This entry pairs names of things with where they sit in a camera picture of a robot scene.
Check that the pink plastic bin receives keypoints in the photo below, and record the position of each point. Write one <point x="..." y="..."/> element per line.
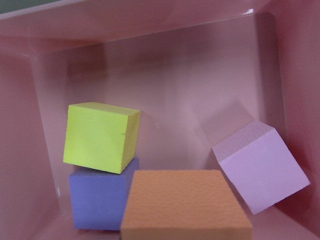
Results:
<point x="197" y="69"/>

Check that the orange foam block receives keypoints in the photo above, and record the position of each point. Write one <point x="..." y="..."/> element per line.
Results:
<point x="183" y="205"/>

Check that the yellow foam block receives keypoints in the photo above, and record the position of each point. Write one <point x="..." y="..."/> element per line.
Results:
<point x="101" y="136"/>

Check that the pink foam block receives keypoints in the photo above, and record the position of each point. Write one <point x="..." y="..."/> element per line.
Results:
<point x="260" y="166"/>

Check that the purple foam block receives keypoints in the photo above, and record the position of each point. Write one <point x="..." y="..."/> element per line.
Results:
<point x="99" y="198"/>

